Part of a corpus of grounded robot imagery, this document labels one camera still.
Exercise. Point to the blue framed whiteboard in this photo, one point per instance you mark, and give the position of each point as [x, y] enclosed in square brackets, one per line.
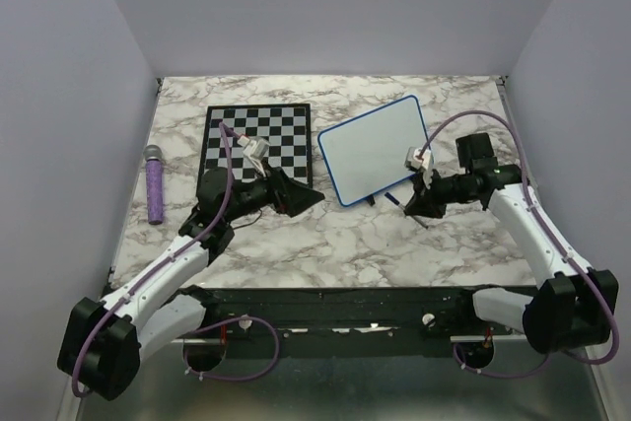
[365, 155]

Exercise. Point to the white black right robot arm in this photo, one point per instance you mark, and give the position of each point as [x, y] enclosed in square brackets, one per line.
[572, 301]

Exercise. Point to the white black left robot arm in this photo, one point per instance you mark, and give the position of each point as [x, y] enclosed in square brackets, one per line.
[105, 341]

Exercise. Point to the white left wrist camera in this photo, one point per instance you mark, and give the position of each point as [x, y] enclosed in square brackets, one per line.
[254, 149]

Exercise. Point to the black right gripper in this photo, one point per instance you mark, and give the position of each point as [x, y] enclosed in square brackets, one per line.
[424, 202]

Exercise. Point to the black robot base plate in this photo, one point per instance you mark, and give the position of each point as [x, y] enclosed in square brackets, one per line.
[343, 322]

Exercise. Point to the black white chessboard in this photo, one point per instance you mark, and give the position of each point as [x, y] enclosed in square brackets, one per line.
[277, 135]

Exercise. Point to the white blue whiteboard marker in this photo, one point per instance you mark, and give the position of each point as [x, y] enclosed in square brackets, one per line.
[400, 206]

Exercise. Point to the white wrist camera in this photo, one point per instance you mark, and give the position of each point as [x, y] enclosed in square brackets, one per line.
[254, 149]
[419, 160]

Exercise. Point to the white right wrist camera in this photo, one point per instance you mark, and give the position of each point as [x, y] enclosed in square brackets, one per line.
[419, 160]

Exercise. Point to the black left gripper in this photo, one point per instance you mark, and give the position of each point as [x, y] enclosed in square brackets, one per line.
[286, 193]

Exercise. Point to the purple toy microphone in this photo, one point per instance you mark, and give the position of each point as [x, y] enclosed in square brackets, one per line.
[154, 184]

